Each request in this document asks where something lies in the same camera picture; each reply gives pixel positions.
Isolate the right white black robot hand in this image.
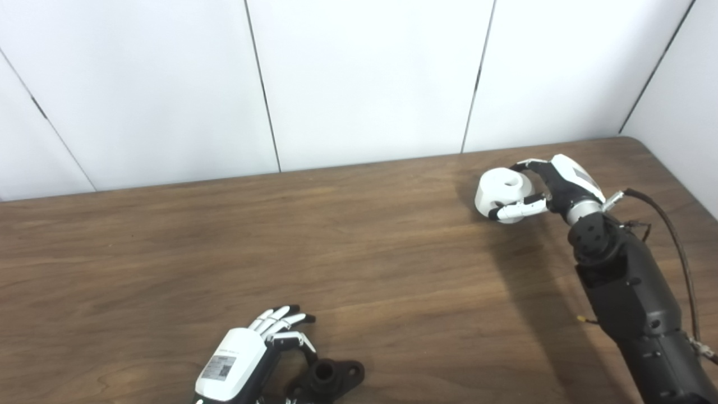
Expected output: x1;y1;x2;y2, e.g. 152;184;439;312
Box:
488;154;606;225

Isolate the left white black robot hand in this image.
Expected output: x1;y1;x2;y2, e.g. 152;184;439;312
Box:
194;305;317;404

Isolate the round white piece with holes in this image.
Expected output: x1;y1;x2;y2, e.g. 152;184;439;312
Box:
475;168;536;224

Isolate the black flanged holder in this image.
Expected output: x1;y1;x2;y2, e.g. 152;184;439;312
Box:
286;359;365;404

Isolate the thin black right wrist wire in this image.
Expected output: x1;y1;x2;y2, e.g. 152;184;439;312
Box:
620;221;651;243

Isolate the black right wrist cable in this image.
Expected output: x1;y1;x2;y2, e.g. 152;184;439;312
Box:
603;188;718;365

